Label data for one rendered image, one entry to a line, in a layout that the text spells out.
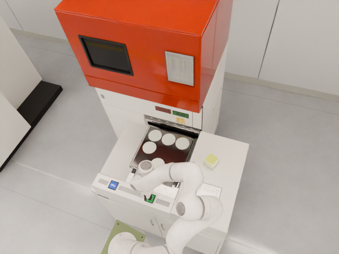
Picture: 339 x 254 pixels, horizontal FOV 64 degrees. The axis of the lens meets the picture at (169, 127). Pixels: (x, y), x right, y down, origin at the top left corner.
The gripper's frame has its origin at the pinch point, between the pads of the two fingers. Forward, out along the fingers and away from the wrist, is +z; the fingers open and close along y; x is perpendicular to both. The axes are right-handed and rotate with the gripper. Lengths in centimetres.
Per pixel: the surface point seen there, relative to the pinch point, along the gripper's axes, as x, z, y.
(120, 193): -19.3, 3.8, 2.3
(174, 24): 1, -92, -39
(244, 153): 48, -7, -49
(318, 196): 125, 80, -101
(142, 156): -19.1, 3.3, -29.6
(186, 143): 7.6, -0.9, -48.8
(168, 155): -1.4, 1.9, -35.7
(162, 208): 9.6, 3.9, 2.6
